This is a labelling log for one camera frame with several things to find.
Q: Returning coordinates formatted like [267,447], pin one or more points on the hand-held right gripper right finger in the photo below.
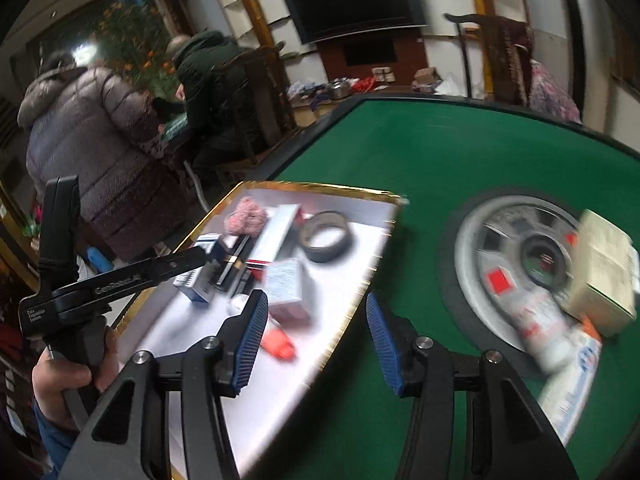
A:
[382,347]

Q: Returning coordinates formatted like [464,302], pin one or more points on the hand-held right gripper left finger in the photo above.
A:
[252,340]

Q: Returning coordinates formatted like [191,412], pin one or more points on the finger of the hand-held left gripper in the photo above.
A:
[180,260]

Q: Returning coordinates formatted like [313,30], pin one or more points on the white bottle with orange cap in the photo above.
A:
[277,342]

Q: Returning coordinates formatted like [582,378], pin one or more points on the blue and white medicine box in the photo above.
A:
[200,285]

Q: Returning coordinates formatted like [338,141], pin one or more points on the black lipstick tube gold band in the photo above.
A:
[232,265]

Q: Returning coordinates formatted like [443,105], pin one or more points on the grey medicine box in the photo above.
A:
[287,285]

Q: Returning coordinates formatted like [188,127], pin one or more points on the white tray with gold rim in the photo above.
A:
[350,270]

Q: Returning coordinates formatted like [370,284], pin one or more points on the red and white long box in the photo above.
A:
[277,230]

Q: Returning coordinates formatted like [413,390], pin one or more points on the tape roll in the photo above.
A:
[325,256]

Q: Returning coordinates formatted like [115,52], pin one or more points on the person's left hand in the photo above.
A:
[55,380]

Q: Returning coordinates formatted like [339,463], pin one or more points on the pink fluffy scrunchie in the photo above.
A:
[245,215]

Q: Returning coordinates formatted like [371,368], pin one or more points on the round silver table console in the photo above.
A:
[480,240]

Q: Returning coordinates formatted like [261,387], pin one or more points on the white pill bottle red label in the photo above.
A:
[545,330]

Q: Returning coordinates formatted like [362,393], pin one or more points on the dark wooden chair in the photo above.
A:
[270,100]

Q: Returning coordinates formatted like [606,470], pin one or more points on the flattened white medicine box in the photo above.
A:
[570,385]

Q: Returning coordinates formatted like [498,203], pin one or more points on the cream cardboard box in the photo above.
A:
[600,270]

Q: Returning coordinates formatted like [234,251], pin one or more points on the metal kettle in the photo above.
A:
[339,89]

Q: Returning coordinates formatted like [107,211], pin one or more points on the plant with orange flowers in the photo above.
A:
[130,30]

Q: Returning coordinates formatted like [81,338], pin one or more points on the small cardboard box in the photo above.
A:
[427,80]

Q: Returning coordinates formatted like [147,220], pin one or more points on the wooden television cabinet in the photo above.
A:
[400,55]

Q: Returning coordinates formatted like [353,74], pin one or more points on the wooden chair with curved back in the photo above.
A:
[467,55]

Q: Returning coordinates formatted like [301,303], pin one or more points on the floral cushion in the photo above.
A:
[552,92]

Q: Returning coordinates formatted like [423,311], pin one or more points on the black flat television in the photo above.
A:
[355,0]

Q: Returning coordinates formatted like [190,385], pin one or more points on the dark red fringed cloth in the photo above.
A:
[512,60]

